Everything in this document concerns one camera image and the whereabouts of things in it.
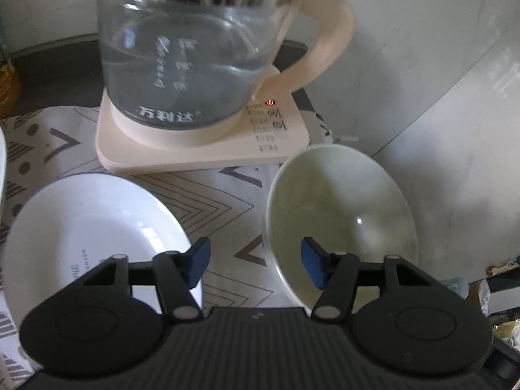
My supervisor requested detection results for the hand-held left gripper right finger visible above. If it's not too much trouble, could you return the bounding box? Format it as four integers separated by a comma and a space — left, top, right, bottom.
300, 236, 441, 321

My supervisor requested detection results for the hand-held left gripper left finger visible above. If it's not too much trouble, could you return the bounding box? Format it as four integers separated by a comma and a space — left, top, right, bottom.
81, 236, 212, 322

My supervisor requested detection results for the cream white bowl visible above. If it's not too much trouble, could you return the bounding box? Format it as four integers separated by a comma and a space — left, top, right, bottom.
266, 144, 419, 318

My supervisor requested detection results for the white printed plate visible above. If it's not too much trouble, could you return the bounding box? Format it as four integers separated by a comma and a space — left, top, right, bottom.
2, 173, 204, 360

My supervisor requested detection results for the grey patterned table cloth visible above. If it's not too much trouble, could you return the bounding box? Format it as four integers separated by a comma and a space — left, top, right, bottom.
0, 89, 360, 390

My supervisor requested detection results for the cream kettle heating base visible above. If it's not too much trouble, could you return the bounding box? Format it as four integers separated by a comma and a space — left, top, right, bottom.
95, 65, 312, 175

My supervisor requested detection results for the pale plastic packaging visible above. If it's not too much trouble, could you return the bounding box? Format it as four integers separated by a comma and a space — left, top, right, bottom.
467, 255, 520, 350

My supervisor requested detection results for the glass electric kettle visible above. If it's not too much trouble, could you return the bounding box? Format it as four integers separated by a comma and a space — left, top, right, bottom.
97, 0, 357, 139

